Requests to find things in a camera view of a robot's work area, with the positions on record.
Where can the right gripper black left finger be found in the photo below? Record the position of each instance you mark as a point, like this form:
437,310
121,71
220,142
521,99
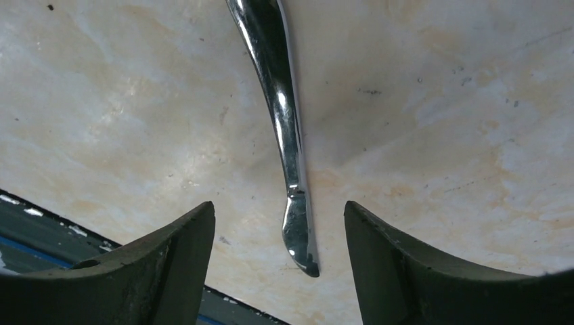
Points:
156,279

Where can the silver table knife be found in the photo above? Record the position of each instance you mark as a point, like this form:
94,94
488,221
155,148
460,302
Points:
264,29

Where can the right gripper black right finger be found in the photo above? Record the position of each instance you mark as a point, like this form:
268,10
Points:
400,279

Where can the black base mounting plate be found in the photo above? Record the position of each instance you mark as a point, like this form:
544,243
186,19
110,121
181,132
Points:
35,239

